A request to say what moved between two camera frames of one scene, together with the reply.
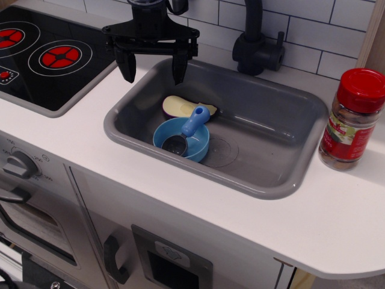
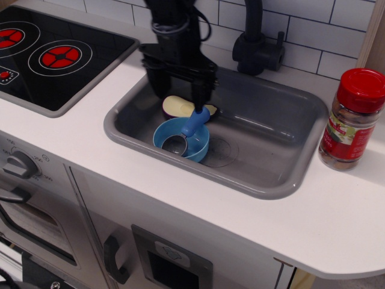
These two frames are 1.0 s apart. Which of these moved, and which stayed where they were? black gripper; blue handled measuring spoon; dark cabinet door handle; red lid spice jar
Moved: black gripper
Stayed: blue handled measuring spoon; dark cabinet door handle; red lid spice jar
